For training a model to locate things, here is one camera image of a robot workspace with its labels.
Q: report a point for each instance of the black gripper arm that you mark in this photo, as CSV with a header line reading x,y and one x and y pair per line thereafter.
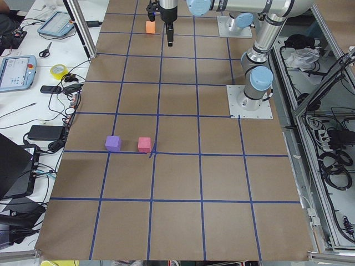
x,y
168,16

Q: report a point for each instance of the orange foam cube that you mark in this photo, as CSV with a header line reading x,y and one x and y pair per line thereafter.
x,y
150,27

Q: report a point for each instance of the metal base plate arm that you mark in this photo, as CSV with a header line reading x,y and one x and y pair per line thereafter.
x,y
234,27
241,107

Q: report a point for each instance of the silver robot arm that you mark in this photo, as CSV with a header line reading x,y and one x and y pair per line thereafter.
x,y
258,77
168,4

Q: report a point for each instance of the blue teach pendant far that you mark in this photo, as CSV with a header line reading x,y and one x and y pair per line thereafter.
x,y
58,25

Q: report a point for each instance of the blue teach pendant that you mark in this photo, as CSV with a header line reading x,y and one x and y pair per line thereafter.
x,y
17,73
58,25

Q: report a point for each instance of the pink foam cube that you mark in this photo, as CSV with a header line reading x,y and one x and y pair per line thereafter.
x,y
144,144

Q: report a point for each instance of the yellow tape roll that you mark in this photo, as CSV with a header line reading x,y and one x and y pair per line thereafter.
x,y
58,71

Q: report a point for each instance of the purple foam cube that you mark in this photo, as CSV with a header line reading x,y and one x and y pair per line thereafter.
x,y
113,143

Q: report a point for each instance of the black mobile phone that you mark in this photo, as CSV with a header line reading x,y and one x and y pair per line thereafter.
x,y
50,89

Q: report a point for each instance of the crumpled white cloth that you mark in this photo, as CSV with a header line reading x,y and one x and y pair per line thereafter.
x,y
304,59

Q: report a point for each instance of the brown paper mat blue grid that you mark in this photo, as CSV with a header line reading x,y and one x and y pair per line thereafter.
x,y
212,188

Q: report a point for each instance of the blue teach pendant near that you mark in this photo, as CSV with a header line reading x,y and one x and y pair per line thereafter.
x,y
17,73

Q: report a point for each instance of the black power adapter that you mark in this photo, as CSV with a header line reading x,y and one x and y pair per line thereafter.
x,y
45,132

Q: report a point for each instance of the black laptop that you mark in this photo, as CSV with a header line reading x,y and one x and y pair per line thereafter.
x,y
18,166

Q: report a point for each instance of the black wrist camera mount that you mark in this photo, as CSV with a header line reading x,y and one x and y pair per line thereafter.
x,y
152,8

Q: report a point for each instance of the aluminium frame post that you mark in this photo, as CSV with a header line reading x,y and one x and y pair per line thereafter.
x,y
74,10

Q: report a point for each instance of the black handled scissors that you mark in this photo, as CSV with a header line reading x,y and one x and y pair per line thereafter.
x,y
45,53

